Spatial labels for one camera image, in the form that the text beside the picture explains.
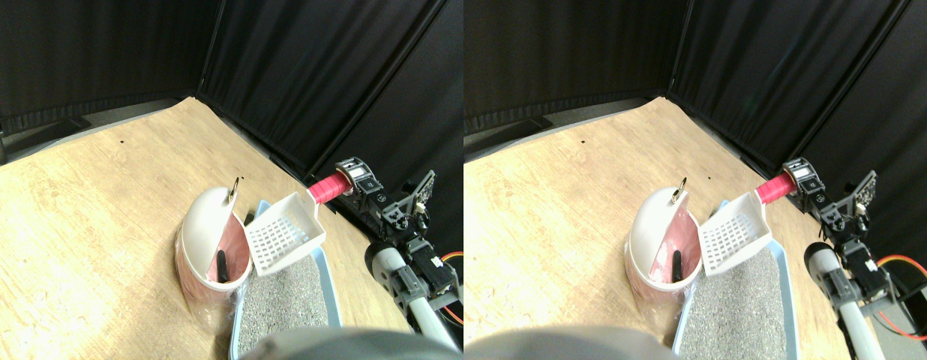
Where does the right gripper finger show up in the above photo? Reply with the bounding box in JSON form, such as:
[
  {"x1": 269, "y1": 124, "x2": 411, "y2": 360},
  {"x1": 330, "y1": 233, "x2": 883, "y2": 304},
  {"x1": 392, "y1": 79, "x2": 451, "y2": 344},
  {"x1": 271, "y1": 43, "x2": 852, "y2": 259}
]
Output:
[
  {"x1": 782, "y1": 157, "x2": 815, "y2": 188},
  {"x1": 336, "y1": 157, "x2": 368, "y2": 188}
]

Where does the white bin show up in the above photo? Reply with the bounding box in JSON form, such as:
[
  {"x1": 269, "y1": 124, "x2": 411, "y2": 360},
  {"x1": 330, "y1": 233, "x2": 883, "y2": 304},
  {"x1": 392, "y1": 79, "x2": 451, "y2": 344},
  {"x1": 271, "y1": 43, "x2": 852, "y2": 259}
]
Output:
[
  {"x1": 174, "y1": 177, "x2": 253, "y2": 332},
  {"x1": 625, "y1": 177, "x2": 703, "y2": 325}
]

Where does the blue litter tray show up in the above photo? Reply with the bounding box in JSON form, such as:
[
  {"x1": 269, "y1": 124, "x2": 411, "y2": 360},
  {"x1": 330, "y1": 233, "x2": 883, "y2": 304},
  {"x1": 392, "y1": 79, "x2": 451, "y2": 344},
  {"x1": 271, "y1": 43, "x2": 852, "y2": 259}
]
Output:
[
  {"x1": 672, "y1": 199, "x2": 800, "y2": 360},
  {"x1": 229, "y1": 199, "x2": 343, "y2": 360}
]

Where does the orange wire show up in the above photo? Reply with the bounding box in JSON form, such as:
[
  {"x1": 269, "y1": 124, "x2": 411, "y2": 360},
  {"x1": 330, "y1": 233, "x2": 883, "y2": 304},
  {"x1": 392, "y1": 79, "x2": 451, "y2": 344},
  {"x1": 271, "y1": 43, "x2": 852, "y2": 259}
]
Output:
[
  {"x1": 874, "y1": 255, "x2": 927, "y2": 341},
  {"x1": 433, "y1": 251, "x2": 464, "y2": 328}
]

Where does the curtain stand foot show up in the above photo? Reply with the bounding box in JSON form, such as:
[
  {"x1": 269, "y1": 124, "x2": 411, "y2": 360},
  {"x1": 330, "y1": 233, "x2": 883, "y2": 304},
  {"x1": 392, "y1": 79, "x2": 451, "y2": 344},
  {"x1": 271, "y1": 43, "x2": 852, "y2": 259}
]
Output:
[
  {"x1": 463, "y1": 116, "x2": 554, "y2": 148},
  {"x1": 2, "y1": 116, "x2": 89, "y2": 151}
]

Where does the white scoop with red handle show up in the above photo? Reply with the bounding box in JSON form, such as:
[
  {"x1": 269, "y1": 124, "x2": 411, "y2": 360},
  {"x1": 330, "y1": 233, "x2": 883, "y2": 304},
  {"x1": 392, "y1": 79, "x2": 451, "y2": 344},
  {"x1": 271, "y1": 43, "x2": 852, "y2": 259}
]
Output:
[
  {"x1": 243, "y1": 172, "x2": 352, "y2": 277},
  {"x1": 698, "y1": 172, "x2": 799, "y2": 277}
]

